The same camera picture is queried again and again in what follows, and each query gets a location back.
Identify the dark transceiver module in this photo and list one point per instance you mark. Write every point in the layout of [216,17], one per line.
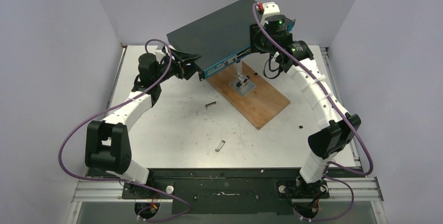
[210,104]

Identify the wooden base board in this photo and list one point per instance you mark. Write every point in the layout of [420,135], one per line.
[258,101]

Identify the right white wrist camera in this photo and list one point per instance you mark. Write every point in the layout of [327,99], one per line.
[267,9]

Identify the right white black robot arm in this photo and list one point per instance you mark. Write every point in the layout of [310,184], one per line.
[296,60]

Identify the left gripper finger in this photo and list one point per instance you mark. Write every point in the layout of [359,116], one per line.
[189,71]
[181,58]

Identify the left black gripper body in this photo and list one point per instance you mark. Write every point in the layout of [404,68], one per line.
[175,69]

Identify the metal switch mounting stand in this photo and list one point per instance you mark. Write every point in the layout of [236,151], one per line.
[242,84]

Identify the teal grey network switch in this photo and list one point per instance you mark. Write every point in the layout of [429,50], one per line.
[221,37]

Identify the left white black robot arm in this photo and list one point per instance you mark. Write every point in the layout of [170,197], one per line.
[108,145]

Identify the aluminium frame rail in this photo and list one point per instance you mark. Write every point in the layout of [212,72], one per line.
[365,189]

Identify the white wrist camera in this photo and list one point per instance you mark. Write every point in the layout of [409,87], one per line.
[158,50]
[267,9]

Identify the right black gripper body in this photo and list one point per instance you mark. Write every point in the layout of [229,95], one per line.
[258,43]

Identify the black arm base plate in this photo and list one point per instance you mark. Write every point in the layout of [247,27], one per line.
[231,191]

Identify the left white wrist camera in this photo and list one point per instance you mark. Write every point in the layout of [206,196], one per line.
[158,50]

